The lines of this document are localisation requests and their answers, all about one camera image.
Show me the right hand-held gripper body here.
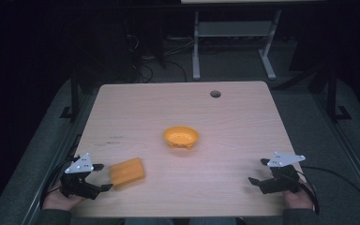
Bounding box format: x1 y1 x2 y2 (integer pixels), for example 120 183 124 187
259 151 307 195

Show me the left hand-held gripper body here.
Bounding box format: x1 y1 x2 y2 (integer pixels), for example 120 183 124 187
59 152 101 201

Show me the orange rectangular block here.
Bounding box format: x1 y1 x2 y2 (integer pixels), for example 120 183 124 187
109 157 146 188

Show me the orange bowl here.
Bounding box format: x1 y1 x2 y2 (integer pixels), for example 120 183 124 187
162 125 201 151

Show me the person's left hand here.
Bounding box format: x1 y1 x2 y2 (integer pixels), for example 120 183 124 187
42 187 87 211

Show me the person's right hand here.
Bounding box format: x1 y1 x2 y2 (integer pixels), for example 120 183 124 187
282 182 315 210

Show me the black metal stand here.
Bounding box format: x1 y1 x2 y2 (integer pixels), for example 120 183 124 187
325 67 353 122
59 69 83 122

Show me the black cable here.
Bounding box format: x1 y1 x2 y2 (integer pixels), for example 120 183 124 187
299 165 360 216
38 134 83 209

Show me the bundle of floor cables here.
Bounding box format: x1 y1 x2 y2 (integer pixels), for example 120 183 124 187
123 32 198 83

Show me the white metal desk frame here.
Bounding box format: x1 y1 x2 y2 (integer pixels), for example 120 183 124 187
191 8 283 82

